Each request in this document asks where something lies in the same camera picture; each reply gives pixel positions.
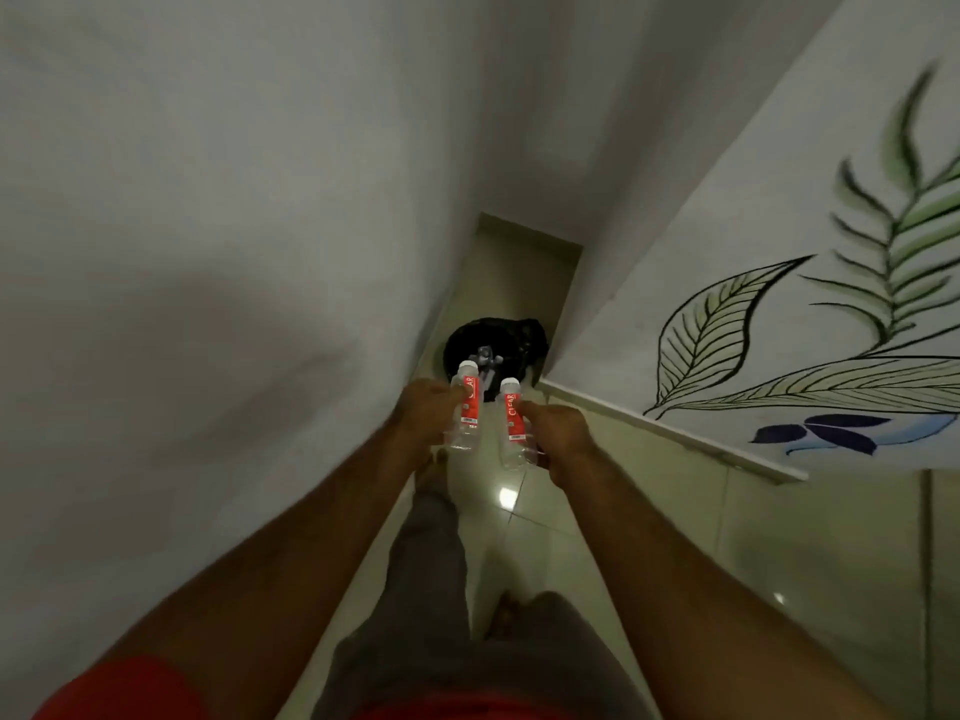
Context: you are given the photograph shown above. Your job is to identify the person's right foot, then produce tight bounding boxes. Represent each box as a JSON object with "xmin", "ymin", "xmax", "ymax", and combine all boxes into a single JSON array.
[{"xmin": 482, "ymin": 588, "xmax": 528, "ymax": 643}]

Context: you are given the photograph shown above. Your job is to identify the person's right hand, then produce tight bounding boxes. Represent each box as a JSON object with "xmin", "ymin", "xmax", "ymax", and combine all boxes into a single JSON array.
[{"xmin": 513, "ymin": 399, "xmax": 601, "ymax": 493}]

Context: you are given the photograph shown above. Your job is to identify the person's left hand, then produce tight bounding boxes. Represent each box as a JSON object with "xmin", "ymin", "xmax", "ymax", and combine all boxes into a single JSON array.
[{"xmin": 392, "ymin": 378, "xmax": 471, "ymax": 448}]

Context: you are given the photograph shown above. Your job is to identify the grey trousers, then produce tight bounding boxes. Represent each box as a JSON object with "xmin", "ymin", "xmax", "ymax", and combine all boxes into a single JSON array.
[{"xmin": 310, "ymin": 487, "xmax": 663, "ymax": 720}]

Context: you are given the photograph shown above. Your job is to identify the person's left foot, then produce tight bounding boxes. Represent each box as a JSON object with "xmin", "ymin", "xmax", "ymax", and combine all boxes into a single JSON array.
[{"xmin": 414, "ymin": 449, "xmax": 453, "ymax": 494}]

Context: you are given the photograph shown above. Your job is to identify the person's right forearm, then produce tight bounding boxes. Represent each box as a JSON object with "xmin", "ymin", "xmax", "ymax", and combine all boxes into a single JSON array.
[{"xmin": 551, "ymin": 460, "xmax": 912, "ymax": 720}]

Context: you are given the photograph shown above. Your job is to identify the person's left forearm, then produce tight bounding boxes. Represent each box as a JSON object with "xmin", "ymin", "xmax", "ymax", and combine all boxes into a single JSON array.
[{"xmin": 97, "ymin": 434, "xmax": 432, "ymax": 720}]

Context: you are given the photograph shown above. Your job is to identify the red shirt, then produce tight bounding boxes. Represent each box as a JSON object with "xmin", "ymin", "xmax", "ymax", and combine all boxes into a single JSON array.
[{"xmin": 31, "ymin": 652, "xmax": 575, "ymax": 720}]

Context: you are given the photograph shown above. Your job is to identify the clear bottle with red label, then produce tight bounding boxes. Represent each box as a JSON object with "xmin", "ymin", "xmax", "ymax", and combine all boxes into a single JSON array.
[
  {"xmin": 448, "ymin": 358, "xmax": 483, "ymax": 454},
  {"xmin": 496, "ymin": 376, "xmax": 540, "ymax": 472}
]

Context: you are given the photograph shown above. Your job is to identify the person's foot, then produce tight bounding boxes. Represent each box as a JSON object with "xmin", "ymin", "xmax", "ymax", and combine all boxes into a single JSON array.
[
  {"xmin": 482, "ymin": 588, "xmax": 528, "ymax": 643},
  {"xmin": 414, "ymin": 449, "xmax": 453, "ymax": 494}
]

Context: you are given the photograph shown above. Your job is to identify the black bin with bag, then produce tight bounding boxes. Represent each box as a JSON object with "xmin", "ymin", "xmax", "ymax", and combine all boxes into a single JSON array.
[{"xmin": 442, "ymin": 316, "xmax": 551, "ymax": 405}]

